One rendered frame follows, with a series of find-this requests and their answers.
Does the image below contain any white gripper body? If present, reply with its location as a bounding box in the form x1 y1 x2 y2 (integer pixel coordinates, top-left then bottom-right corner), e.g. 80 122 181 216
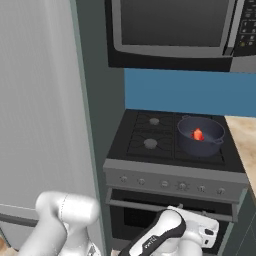
167 205 221 235

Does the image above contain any dark grey cooking pot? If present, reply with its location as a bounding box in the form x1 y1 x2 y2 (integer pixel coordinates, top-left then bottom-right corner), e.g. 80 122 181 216
176 114 226 159

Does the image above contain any red frozen meat piece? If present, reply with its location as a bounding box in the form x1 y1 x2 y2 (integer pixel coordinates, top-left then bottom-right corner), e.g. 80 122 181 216
190 127 205 142

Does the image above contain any dark green base cupboard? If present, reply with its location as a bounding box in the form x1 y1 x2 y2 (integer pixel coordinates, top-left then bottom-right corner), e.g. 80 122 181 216
223 188 256 256

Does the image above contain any black oven door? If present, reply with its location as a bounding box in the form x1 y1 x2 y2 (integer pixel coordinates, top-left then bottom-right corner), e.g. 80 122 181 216
105 187 235 256

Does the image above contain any black and grey stove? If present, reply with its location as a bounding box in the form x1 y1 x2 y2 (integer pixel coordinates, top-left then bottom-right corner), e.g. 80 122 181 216
102 108 250 256

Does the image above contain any black and grey microwave oven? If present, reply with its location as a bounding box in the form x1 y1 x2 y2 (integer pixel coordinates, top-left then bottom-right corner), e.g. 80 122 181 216
104 0 256 74

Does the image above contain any dark grey cupboard side panel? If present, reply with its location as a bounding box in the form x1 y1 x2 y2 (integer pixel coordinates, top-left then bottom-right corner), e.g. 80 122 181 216
69 0 127 256

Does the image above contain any grey framed microwave door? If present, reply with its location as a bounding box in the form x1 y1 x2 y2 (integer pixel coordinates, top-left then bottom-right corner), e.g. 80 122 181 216
110 0 241 59

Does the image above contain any large grey fridge door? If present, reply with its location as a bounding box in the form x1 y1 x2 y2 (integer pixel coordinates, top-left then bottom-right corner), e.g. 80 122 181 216
0 0 101 212

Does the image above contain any grey oven door handle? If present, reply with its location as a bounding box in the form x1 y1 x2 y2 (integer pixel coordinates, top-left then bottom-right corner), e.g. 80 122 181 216
105 197 240 223

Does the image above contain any dark grey fridge drawer handle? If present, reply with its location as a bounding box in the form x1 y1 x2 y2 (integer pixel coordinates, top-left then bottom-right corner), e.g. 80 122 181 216
0 212 40 229

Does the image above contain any grey microwave door handle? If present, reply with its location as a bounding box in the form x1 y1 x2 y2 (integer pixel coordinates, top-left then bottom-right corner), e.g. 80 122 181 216
223 0 246 57

